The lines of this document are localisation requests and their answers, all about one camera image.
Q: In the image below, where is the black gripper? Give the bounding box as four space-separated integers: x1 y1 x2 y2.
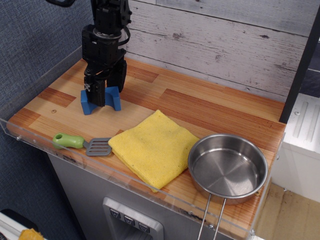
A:
82 24 127 107

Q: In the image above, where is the blue arch block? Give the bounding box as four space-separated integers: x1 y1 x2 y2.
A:
80 86 122 115

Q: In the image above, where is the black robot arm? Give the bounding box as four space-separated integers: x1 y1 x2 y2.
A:
82 0 132 107

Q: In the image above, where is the yellow folded cloth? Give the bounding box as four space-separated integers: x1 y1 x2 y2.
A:
108 110 199 193

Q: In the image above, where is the clear acrylic table guard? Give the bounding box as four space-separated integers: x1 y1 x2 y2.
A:
0 34 287 238

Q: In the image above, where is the grey dispenser button panel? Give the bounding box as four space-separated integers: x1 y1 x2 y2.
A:
102 197 164 240

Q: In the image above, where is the yellow black object bottom left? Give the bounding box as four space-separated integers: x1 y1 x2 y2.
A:
18 228 45 240

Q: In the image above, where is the white plastic unit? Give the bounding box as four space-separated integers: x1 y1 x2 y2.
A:
271 93 320 202

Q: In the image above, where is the green handled grey spatula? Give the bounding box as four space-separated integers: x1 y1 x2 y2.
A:
52 132 112 157

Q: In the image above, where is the steel pot with wire handle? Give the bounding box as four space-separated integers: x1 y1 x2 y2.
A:
187 133 269 240

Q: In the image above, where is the black right frame post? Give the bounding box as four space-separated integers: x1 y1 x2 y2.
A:
278 8 320 124

